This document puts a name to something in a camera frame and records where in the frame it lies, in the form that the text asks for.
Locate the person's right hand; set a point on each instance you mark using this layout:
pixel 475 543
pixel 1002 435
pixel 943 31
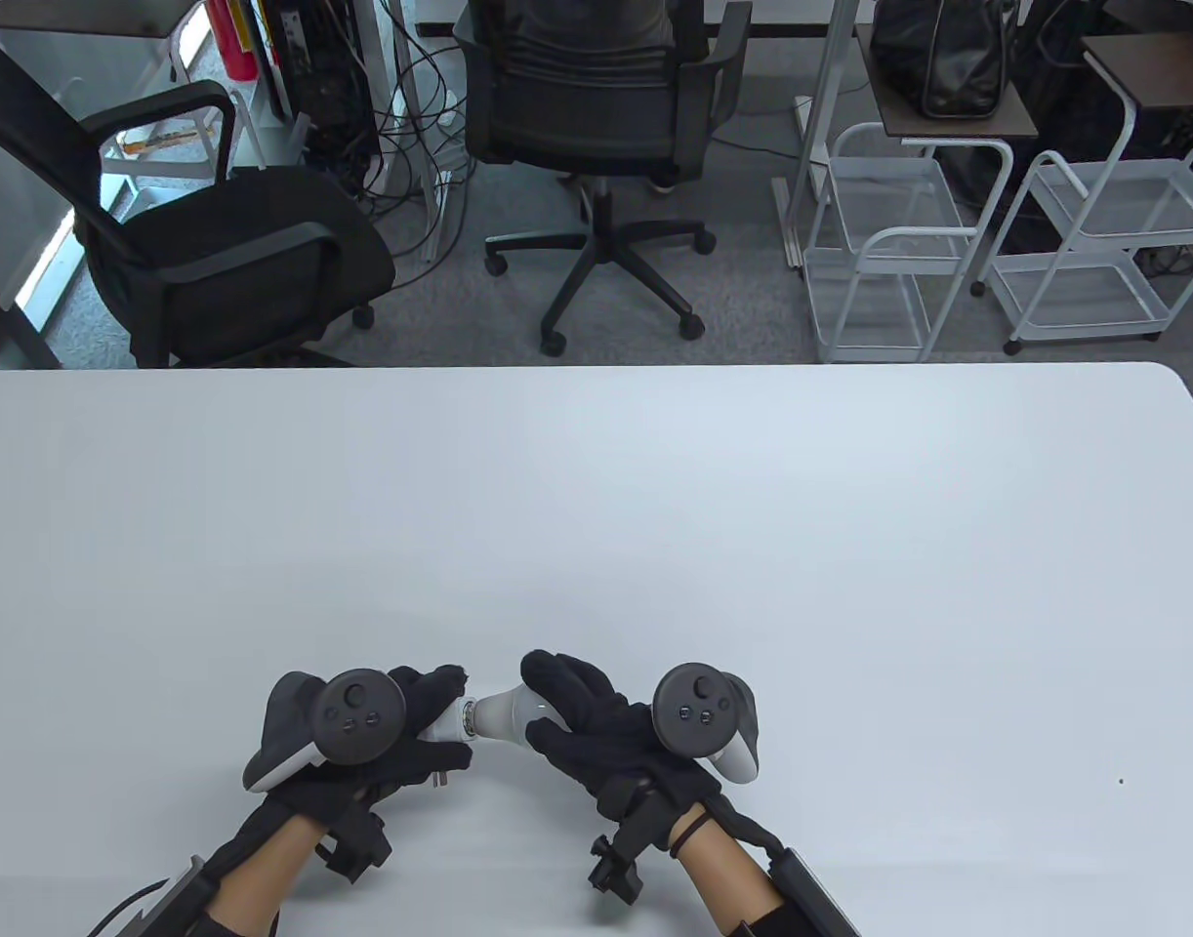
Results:
pixel 606 732

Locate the white desk leg frame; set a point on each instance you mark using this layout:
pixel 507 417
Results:
pixel 832 59
pixel 401 59

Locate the white power strip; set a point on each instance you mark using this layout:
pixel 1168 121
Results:
pixel 442 195

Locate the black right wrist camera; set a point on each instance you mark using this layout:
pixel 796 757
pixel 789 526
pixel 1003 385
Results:
pixel 614 869

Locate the black padded office chair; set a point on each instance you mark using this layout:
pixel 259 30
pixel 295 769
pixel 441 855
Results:
pixel 245 234

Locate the black right forearm sensor box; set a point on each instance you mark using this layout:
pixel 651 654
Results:
pixel 811 893

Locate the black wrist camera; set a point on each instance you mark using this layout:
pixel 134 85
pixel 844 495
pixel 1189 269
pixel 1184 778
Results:
pixel 614 869
pixel 357 849

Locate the grey and white controller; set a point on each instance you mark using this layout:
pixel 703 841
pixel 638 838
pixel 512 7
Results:
pixel 359 715
pixel 694 708

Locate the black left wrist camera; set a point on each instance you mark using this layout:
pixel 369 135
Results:
pixel 357 849

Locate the person's left forearm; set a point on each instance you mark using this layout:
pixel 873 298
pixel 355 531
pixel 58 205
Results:
pixel 265 869

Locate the black computer tower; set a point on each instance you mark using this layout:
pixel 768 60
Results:
pixel 328 88

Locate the person's right forearm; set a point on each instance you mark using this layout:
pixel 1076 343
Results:
pixel 728 878

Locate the brown side table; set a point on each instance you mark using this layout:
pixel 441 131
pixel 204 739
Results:
pixel 1172 73
pixel 1016 117

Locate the white light bulb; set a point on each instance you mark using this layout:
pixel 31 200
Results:
pixel 504 717

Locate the black leather bag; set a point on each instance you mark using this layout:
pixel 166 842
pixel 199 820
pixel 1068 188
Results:
pixel 938 59

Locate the person's left hand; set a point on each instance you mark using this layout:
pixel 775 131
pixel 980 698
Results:
pixel 440 683

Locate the black left forearm sensor box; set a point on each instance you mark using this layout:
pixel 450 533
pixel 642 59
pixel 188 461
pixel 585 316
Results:
pixel 191 893

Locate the right grey and white controller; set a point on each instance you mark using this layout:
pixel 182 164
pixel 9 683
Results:
pixel 694 708

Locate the white light bulb socket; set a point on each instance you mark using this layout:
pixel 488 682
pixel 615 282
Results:
pixel 450 724

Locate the black mesh office chair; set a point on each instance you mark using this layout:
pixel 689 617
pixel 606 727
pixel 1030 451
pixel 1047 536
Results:
pixel 577 107

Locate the left grey and white controller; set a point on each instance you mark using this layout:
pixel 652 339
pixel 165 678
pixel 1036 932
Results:
pixel 359 715

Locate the red fire extinguisher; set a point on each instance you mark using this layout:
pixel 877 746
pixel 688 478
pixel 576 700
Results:
pixel 233 44

